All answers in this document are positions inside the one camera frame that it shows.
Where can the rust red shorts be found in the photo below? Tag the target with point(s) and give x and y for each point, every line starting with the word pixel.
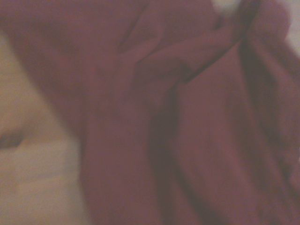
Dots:
pixel 164 117

